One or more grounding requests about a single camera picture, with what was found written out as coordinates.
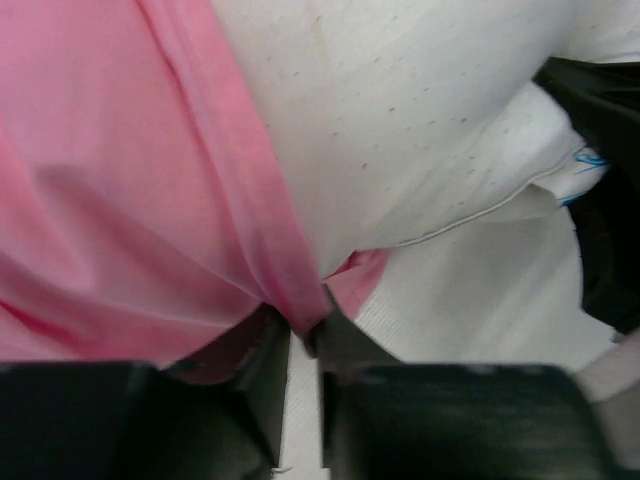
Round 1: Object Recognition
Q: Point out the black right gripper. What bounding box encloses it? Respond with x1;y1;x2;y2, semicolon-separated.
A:
534;57;639;335

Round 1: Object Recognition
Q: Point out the white blue pillow label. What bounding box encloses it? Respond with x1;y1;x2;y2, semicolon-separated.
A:
550;145;610;206

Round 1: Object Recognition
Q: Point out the white pillow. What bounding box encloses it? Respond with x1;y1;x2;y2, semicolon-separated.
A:
212;1;639;368

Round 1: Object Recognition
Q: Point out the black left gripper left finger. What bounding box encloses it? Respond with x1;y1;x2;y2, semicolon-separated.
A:
165;307;290;468

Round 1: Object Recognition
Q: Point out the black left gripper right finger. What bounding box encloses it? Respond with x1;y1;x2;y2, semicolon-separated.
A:
305;284;402;470

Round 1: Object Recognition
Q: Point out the pink floral pillowcase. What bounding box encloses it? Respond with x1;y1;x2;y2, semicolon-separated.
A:
1;1;388;384

